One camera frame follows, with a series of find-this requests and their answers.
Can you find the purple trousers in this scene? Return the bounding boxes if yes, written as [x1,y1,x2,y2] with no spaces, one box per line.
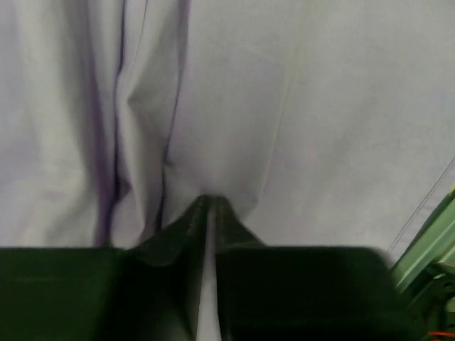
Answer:
[1,1,454,340]

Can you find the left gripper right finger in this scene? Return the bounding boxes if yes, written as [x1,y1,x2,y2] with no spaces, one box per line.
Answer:
[214,197,427,341]

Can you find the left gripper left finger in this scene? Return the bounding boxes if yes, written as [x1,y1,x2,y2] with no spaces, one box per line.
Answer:
[1,196,209,340]

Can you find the aluminium mounting rail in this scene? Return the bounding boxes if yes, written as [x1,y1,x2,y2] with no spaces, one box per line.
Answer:
[392,188,454,340]

